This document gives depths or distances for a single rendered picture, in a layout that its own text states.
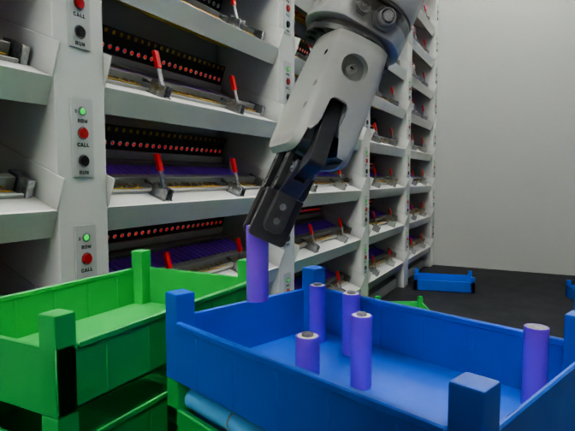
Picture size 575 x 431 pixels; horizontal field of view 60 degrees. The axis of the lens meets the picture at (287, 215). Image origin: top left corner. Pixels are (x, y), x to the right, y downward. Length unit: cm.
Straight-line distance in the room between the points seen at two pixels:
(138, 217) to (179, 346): 51
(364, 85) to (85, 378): 32
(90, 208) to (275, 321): 41
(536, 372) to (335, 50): 29
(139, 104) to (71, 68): 15
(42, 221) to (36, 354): 39
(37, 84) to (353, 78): 53
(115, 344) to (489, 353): 33
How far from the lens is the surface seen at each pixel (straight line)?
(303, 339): 37
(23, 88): 81
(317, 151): 36
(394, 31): 42
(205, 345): 43
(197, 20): 113
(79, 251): 85
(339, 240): 187
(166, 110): 101
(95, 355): 45
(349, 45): 39
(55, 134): 82
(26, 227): 80
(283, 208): 39
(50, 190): 83
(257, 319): 54
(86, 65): 88
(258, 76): 143
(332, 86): 38
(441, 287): 271
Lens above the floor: 58
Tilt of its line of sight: 4 degrees down
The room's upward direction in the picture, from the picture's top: straight up
